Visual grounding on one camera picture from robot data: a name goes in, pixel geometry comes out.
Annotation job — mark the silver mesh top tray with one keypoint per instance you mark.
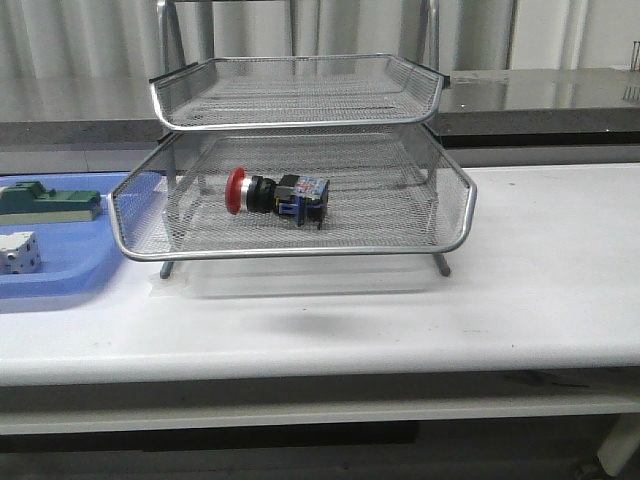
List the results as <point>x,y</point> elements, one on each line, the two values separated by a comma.
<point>243,93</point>

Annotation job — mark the white table leg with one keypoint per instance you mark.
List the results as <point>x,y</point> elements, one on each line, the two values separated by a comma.
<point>620,444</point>

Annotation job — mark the silver mesh tray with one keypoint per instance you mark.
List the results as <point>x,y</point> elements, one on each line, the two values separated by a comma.
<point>393,190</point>
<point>243,93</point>

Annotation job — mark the red emergency stop button switch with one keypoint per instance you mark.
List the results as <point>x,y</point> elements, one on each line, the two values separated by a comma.
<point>301,198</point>

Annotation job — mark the green terminal block module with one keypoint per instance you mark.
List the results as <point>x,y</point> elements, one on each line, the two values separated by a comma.
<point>29,202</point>

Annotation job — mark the white grey circuit breaker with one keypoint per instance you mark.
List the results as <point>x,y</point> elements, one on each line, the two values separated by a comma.
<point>19,253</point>

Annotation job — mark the grey back counter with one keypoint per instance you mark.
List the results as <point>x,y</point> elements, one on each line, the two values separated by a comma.
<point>479,109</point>

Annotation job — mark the blue plastic tray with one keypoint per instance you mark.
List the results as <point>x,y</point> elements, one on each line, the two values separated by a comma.
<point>76,257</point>

